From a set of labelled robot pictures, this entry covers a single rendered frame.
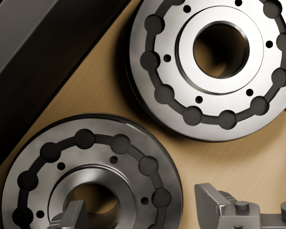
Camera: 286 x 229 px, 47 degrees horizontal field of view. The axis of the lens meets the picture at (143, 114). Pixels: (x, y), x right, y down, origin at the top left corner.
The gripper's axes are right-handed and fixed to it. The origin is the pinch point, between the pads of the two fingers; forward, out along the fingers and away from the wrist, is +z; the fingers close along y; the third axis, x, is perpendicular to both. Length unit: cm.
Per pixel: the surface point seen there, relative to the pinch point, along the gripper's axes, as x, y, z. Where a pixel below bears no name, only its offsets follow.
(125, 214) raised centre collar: -0.6, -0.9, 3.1
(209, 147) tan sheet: 1.8, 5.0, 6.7
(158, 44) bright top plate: 8.4, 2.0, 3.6
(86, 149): 3.1, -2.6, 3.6
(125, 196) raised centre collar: 0.4, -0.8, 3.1
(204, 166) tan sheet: 0.6, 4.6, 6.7
